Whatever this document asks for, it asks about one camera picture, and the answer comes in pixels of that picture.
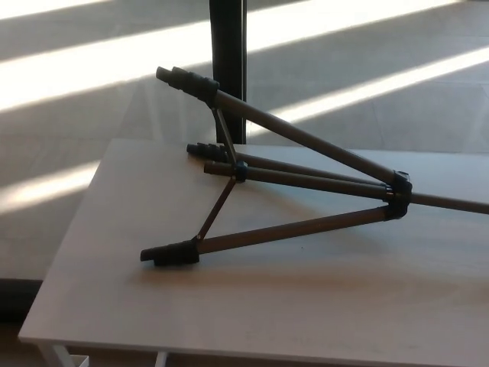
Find brown and black tripod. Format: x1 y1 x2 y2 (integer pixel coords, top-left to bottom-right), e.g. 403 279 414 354
140 65 489 268

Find black vertical pole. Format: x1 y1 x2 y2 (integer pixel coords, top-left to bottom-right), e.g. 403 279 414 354
209 0 248 145

